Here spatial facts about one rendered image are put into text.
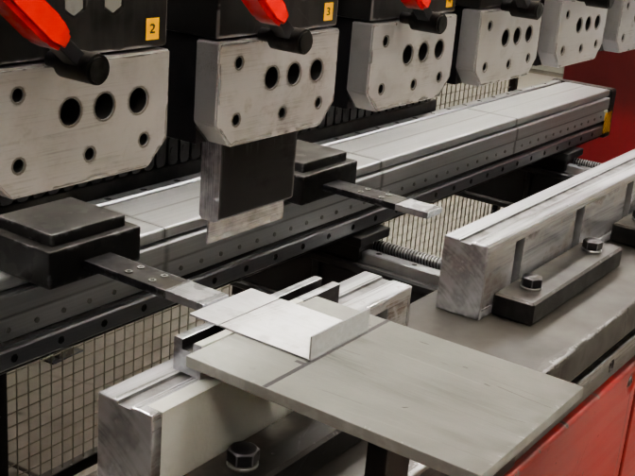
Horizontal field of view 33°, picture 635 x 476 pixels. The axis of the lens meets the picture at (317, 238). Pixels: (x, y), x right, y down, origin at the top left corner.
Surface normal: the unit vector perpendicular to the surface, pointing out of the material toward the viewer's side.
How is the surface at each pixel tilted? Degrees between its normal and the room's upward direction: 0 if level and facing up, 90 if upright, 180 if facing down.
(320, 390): 0
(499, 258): 90
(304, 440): 0
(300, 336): 0
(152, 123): 90
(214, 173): 90
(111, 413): 90
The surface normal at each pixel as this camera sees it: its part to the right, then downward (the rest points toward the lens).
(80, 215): 0.07, -0.94
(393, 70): 0.81, 0.25
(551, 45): -0.58, 0.22
